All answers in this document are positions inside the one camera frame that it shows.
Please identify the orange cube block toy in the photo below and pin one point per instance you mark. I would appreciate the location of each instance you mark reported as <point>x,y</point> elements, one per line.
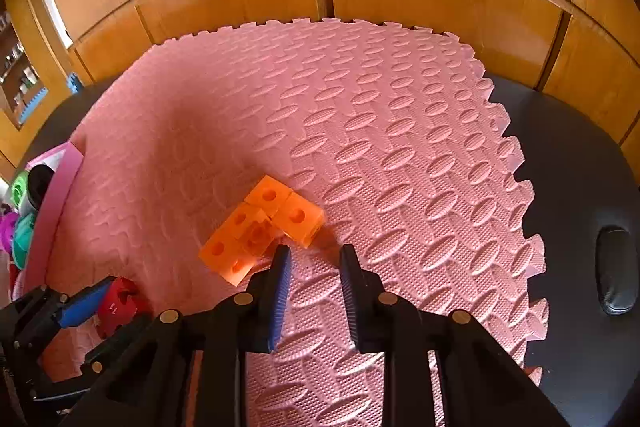
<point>295,219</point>

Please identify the wooden glass door cabinet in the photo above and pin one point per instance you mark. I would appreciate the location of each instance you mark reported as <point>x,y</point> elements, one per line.
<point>27,2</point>

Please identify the teal plastic toy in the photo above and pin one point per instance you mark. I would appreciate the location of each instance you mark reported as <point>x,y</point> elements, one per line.
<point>22,242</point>

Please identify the blue foam mat in cabinet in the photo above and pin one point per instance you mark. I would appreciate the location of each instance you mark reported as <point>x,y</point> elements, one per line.
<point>35,102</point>

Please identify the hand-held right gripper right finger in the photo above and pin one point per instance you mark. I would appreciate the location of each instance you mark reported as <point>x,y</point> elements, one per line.
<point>350,297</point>

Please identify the pink shallow cardboard box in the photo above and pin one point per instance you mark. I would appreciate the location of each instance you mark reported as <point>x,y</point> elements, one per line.
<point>55,202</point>

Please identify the pink foam puzzle mat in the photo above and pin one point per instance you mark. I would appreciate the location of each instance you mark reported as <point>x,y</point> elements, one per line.
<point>400,157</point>

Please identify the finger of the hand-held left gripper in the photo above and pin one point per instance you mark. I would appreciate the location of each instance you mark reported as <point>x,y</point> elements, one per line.
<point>80,307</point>
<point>120,337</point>

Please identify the row of small shelf items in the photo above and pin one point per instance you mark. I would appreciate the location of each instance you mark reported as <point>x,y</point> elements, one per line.
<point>15,62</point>

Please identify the black oval table fitting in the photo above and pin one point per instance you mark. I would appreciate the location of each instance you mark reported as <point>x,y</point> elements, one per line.
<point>614,272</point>

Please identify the blue foam mat stack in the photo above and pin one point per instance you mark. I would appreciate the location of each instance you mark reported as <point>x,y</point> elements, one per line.
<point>74,83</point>

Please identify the grey black cylinder toy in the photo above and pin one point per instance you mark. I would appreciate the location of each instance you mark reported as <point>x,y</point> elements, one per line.
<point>40,189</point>

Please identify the magenta plastic funnel cup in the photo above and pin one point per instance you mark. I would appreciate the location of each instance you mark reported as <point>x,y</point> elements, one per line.
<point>7,232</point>

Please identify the red plastic block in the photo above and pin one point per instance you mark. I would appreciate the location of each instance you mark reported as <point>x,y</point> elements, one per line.
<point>122,302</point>

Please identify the green and white plastic toy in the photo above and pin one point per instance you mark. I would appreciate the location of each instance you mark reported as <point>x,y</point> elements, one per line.
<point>20,189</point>

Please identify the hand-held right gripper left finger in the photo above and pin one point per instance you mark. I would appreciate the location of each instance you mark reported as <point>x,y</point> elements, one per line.
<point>280,292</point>

